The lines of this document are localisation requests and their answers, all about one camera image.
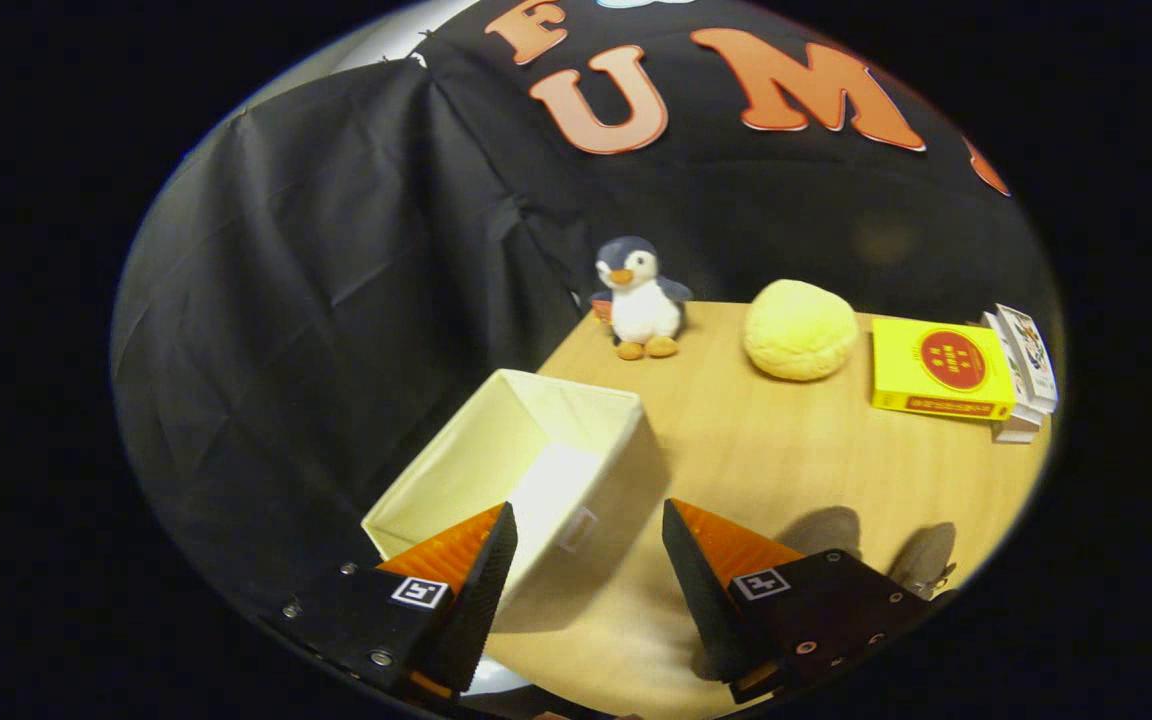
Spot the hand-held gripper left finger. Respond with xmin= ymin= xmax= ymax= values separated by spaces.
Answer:
xmin=276 ymin=502 xmax=519 ymax=701

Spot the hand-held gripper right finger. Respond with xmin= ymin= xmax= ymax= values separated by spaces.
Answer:
xmin=661 ymin=498 xmax=937 ymax=706

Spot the brown fuzzy shoe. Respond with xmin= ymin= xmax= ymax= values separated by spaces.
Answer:
xmin=774 ymin=505 xmax=863 ymax=561
xmin=886 ymin=521 xmax=959 ymax=601

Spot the cream fabric storage box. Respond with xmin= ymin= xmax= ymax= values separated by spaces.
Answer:
xmin=361 ymin=368 xmax=674 ymax=636

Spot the plain white card box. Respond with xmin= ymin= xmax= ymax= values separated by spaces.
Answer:
xmin=981 ymin=312 xmax=1045 ymax=444

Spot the yellow melon bread plush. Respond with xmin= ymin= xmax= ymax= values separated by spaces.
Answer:
xmin=742 ymin=279 xmax=860 ymax=383

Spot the blue white penguin plush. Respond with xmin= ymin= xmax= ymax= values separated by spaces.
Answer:
xmin=589 ymin=236 xmax=694 ymax=361

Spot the yellow book with red circle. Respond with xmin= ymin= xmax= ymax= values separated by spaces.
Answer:
xmin=871 ymin=316 xmax=1017 ymax=422

